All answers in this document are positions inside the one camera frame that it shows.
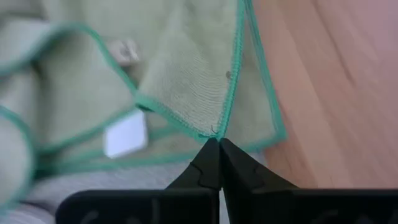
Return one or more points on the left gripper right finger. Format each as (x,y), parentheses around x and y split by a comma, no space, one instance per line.
(245,171)

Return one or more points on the pale green microfiber towel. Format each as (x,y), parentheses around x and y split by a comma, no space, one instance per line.
(186,62)

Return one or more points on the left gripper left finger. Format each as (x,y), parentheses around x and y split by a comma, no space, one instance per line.
(202,171)

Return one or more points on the grey microfiber towel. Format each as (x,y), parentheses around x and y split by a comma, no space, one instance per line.
(109,180)

